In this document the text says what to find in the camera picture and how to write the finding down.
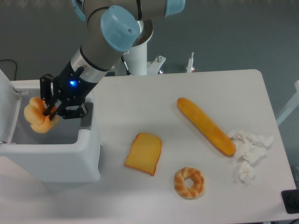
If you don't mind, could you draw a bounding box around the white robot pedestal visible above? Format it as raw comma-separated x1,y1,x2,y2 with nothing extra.
106,18,197,77

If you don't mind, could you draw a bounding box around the black cable on pedestal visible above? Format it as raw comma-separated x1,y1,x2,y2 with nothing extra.
120,55,133,76

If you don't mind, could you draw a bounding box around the white frame at right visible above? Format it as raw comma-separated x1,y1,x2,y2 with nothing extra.
276,80,299,126

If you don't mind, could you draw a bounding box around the long orange baguette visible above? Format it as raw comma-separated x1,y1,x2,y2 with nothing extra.
177,98,235,156

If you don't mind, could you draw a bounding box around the orange toast slice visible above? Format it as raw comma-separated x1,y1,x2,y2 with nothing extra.
124,133,162,176

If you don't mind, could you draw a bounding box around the large crumpled white tissue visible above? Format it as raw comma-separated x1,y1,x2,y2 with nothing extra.
228,130,274,164

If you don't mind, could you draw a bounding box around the black floor cable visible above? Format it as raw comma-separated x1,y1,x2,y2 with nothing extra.
0,59,18,81

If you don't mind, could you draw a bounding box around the small crumpled white tissue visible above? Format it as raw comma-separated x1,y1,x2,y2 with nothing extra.
238,161,255,186

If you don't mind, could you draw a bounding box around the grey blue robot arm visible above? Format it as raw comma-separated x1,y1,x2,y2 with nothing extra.
40,0,185,120

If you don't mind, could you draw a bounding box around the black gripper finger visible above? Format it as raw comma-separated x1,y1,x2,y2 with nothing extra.
48,103,88,120
40,74,58,116

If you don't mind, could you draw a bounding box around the black device at edge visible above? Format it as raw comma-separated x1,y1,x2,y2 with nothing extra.
281,189,299,214

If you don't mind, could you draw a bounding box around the white trash can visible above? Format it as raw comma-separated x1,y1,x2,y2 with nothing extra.
0,73,102,182

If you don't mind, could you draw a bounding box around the round twisted bread ring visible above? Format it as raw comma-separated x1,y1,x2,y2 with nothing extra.
23,97,60,134
173,167,206,200

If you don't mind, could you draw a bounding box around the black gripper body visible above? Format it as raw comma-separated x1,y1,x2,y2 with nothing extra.
53,61,96,106

